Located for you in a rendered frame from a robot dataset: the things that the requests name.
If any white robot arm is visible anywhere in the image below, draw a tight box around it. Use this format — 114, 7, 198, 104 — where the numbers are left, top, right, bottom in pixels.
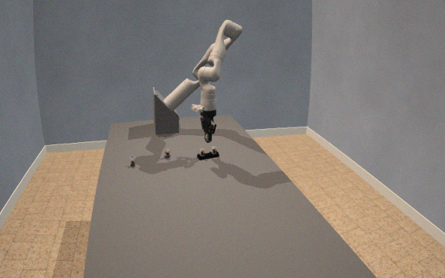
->
164, 20, 243, 113

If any black rack with three pockets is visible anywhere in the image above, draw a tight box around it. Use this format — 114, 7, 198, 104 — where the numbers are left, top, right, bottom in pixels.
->
197, 151, 219, 160

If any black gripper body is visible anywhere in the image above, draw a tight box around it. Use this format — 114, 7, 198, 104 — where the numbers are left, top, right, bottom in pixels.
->
200, 110, 216, 127

